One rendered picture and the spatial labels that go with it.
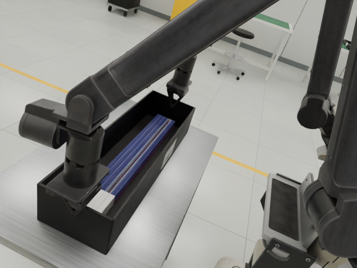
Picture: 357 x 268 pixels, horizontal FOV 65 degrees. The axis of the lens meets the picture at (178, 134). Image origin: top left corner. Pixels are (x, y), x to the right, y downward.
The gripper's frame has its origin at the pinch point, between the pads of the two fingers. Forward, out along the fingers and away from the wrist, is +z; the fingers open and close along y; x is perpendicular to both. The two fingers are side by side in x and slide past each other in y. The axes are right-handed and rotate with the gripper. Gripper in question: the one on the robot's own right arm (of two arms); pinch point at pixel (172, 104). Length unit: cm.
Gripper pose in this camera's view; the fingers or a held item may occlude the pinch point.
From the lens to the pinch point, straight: 103.2
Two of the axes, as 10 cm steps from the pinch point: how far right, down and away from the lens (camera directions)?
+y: -3.2, 4.6, -8.3
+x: 9.1, 4.1, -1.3
